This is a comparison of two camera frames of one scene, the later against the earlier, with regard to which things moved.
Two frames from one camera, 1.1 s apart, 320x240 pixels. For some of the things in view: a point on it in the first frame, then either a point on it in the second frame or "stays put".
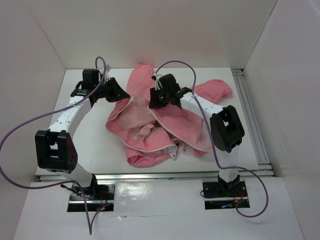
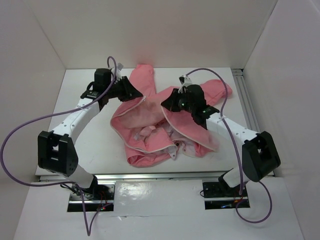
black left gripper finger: [116, 92] to [128, 91]
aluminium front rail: [158, 177] stays put
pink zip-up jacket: [151, 136] stays put
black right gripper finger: [156, 98] to [171, 102]
